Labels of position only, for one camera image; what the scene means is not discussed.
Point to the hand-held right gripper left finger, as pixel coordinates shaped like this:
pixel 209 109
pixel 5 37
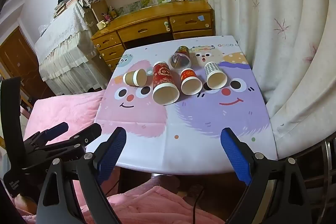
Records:
pixel 112 154

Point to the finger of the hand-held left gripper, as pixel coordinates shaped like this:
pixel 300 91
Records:
pixel 56 129
pixel 88 133

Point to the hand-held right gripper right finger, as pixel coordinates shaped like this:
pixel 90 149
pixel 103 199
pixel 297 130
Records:
pixel 235 155

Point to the brown paper cup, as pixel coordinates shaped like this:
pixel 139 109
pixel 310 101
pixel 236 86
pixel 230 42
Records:
pixel 131 78

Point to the checked paper cup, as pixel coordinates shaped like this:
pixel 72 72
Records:
pixel 211 69

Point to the tall red paper cup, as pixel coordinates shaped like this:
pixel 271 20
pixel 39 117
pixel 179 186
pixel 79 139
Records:
pixel 161 74

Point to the small red paper cup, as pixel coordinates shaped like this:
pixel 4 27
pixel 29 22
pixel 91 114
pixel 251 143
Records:
pixel 187 74

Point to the clear plastic cup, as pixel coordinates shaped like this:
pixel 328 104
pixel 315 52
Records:
pixel 181 64

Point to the pink fluffy blanket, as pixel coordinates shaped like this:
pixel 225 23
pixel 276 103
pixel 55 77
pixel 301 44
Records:
pixel 65 108

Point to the cartoon printed tablecloth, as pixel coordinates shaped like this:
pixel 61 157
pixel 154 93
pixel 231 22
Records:
pixel 197 129

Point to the brown wooden door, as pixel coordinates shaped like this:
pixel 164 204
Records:
pixel 15 56

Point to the white lace cover cloth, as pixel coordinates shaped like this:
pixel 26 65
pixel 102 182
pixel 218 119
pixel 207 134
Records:
pixel 65 43

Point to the yellow mug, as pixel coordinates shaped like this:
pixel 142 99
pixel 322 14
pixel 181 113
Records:
pixel 101 24

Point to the stack of books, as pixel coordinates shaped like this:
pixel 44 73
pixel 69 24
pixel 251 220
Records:
pixel 64 5

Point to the wooden desk with drawers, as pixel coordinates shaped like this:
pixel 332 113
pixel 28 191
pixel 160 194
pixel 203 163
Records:
pixel 157 16

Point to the blue sticky note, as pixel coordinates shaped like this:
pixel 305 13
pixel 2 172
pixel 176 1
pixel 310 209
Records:
pixel 201 17

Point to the white floral curtain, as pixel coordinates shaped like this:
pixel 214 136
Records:
pixel 262 3

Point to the chrome metal frame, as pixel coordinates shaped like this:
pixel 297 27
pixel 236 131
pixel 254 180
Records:
pixel 328 161

